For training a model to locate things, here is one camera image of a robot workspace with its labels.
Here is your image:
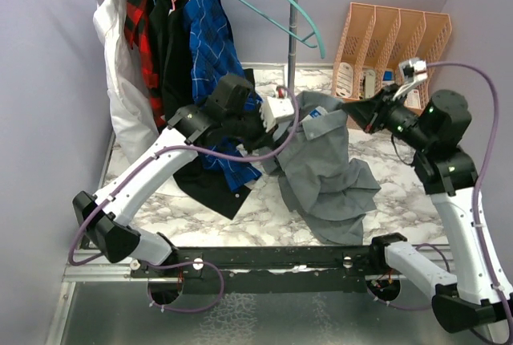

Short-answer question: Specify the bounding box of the grey boxed item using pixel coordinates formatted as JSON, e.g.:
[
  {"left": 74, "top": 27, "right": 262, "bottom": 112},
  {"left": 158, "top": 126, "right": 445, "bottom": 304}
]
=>
[{"left": 359, "top": 67, "right": 376, "bottom": 99}]

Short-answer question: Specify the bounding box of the blue white box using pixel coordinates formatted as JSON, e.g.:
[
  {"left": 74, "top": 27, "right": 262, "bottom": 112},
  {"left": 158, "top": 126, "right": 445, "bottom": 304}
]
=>
[{"left": 382, "top": 69, "right": 395, "bottom": 85}]

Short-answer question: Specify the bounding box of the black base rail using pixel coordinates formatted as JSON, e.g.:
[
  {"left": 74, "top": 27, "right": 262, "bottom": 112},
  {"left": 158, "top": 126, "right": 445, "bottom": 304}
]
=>
[{"left": 131, "top": 246, "right": 390, "bottom": 294}]

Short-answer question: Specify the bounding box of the peach plastic file organizer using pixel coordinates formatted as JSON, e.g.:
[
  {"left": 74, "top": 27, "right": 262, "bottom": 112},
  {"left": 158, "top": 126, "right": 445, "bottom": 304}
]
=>
[{"left": 331, "top": 2, "right": 452, "bottom": 101}]

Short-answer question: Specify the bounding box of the red black plaid shirt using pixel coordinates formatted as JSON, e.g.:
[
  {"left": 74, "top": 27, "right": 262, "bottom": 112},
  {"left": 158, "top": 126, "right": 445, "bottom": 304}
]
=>
[{"left": 124, "top": 0, "right": 166, "bottom": 132}]

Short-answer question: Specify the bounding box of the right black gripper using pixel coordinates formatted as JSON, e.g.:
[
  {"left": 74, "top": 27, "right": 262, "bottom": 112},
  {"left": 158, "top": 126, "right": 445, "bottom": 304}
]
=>
[{"left": 343, "top": 82, "right": 434, "bottom": 151}]

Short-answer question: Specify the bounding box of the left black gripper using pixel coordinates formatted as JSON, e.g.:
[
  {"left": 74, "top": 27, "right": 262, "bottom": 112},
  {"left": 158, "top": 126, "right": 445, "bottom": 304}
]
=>
[{"left": 224, "top": 103, "right": 279, "bottom": 156}]

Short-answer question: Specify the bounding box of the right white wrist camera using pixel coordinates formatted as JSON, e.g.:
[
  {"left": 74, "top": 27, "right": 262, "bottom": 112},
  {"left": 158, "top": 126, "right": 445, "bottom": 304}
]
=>
[{"left": 393, "top": 57, "right": 428, "bottom": 100}]

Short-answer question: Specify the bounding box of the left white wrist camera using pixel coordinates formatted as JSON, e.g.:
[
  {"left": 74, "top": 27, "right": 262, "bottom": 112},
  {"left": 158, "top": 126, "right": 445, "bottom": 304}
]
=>
[{"left": 259, "top": 86, "right": 295, "bottom": 132}]

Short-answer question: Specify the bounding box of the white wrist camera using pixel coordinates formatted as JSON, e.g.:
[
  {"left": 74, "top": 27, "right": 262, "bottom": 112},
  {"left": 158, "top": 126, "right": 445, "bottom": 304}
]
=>
[
  {"left": 393, "top": 57, "right": 428, "bottom": 100},
  {"left": 259, "top": 86, "right": 295, "bottom": 132}
]

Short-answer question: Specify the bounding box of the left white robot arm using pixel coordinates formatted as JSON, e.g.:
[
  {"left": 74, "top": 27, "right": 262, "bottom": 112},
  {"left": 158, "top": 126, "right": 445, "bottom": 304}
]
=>
[{"left": 68, "top": 74, "right": 299, "bottom": 277}]

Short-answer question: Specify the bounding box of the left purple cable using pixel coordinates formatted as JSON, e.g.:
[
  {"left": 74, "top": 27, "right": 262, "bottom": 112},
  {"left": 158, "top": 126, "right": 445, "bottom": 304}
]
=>
[{"left": 67, "top": 87, "right": 301, "bottom": 315}]

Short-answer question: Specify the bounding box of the white shirt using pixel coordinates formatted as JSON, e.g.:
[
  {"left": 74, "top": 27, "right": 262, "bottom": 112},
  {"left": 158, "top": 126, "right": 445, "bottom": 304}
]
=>
[{"left": 93, "top": 0, "right": 159, "bottom": 163}]

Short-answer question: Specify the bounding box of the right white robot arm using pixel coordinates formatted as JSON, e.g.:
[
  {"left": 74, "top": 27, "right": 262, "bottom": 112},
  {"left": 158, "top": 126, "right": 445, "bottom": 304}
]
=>
[{"left": 342, "top": 84, "right": 512, "bottom": 334}]

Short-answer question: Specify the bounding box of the grey shirt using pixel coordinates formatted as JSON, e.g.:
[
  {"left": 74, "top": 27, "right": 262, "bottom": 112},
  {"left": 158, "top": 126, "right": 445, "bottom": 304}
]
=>
[{"left": 262, "top": 91, "right": 381, "bottom": 246}]

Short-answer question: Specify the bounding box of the blue plaid shirt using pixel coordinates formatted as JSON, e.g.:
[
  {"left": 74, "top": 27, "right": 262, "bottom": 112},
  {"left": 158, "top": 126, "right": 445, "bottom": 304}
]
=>
[{"left": 183, "top": 0, "right": 261, "bottom": 193}]

